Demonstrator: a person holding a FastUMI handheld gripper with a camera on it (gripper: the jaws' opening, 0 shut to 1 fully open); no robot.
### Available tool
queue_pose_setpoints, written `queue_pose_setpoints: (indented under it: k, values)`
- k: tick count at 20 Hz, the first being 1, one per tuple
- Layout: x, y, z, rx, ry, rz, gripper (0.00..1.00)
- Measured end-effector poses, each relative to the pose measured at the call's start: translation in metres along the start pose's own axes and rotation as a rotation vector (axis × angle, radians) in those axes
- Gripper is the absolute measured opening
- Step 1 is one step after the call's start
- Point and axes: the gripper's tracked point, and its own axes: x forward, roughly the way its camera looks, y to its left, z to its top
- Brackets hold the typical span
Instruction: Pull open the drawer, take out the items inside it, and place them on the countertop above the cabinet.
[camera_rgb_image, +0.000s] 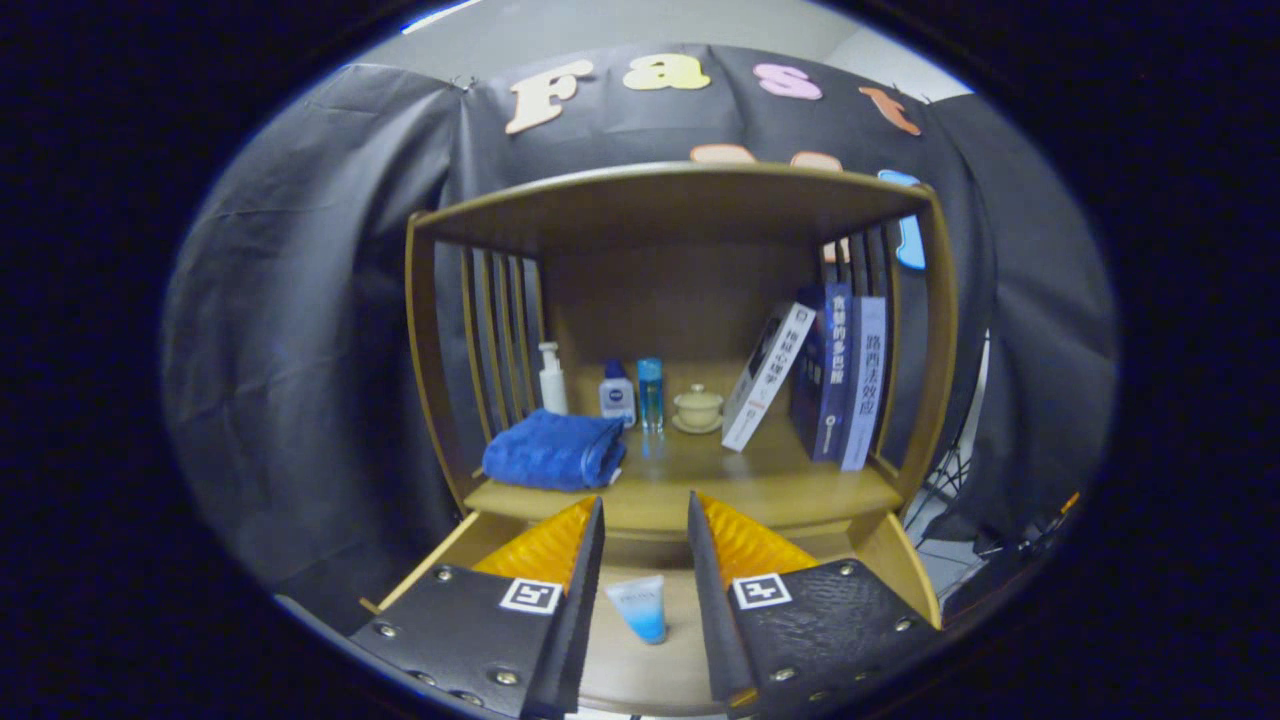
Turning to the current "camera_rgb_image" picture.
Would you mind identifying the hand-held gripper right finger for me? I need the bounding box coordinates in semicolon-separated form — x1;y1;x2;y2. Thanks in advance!
687;490;946;716

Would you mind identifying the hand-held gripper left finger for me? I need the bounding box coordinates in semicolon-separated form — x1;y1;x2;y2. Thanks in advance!
350;495;607;720

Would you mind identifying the blue squeeze tube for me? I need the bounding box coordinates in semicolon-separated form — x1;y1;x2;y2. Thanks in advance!
604;575;668;646

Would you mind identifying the wooden drawer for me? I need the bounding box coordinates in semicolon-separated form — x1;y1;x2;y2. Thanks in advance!
360;510;943;716

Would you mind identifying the wooden countertop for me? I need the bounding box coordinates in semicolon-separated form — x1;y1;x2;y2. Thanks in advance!
465;425;906;531

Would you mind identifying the wooden cabinet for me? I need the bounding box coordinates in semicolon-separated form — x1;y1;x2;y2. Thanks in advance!
405;162;959;541

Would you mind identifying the blue folded towel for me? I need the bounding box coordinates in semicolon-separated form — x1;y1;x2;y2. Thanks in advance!
482;408;628;492

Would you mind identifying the beige lidded teacup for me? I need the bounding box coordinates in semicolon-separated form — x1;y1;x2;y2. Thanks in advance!
672;383;725;435

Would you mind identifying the clear blue bottle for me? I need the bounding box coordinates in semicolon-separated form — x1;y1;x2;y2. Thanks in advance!
637;357;666;434

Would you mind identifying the white bottle with blue cap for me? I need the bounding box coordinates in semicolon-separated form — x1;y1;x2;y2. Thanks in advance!
599;360;638;429

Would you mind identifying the white pump bottle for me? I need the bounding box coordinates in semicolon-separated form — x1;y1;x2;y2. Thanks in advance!
538;342;569;416

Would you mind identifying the white book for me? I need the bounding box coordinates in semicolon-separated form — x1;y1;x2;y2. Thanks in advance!
721;303;818;453

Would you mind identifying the dark blue book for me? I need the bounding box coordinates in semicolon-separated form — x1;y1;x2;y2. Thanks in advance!
788;282;853;463

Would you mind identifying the pale lavender book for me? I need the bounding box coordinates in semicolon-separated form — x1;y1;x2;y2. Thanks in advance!
840;296;889;472

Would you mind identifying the black equipment with orange part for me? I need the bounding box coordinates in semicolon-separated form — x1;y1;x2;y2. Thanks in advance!
950;490;1086;611

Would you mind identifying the black backdrop cloth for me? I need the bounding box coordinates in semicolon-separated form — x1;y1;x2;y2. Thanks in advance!
160;42;1119;611

